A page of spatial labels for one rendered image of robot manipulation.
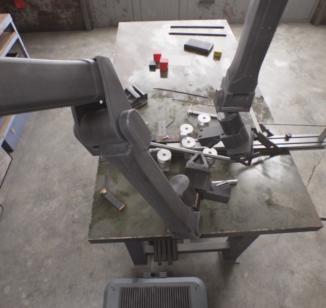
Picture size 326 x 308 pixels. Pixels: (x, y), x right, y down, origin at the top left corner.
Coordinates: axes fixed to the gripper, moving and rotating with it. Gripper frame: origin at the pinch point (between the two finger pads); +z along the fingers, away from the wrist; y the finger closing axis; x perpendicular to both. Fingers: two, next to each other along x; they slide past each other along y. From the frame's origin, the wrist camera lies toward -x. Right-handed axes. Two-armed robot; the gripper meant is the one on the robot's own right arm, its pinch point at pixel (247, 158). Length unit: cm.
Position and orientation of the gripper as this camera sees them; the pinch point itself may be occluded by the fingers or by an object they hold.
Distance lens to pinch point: 78.1
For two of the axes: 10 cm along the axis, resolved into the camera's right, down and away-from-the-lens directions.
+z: 4.9, 6.3, 6.0
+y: -2.5, 7.6, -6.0
